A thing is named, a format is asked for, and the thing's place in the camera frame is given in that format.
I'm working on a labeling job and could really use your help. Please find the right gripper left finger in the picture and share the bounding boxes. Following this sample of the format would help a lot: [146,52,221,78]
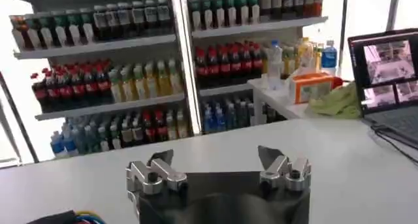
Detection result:
[125,149,189,195]

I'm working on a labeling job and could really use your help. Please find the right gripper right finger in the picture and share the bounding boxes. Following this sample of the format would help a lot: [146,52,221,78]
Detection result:
[257,145,312,192]

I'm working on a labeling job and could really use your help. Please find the white side table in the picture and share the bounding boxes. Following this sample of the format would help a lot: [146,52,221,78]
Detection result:
[247,77,363,125]

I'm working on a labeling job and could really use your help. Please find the green cloth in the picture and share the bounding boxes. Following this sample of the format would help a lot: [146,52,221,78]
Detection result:
[308,81,362,120]

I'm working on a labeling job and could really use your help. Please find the orange and white box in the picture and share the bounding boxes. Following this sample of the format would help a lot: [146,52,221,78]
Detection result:
[288,72,336,105]

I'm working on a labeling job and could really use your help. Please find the shelf with drink bottles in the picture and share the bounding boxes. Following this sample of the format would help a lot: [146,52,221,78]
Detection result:
[8,0,201,159]
[178,0,329,135]

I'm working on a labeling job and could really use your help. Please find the clear water bottle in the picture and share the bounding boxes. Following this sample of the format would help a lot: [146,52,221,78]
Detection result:
[267,39,285,91]

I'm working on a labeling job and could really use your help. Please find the blue label water bottle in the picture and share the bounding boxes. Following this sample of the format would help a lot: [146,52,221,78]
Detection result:
[321,39,338,76]

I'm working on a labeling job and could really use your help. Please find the grey laptop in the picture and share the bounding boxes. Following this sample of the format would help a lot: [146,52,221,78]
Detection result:
[347,28,418,145]

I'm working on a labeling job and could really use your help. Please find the coloured wire bundle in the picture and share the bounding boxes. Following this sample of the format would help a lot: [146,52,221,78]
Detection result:
[27,210,107,224]

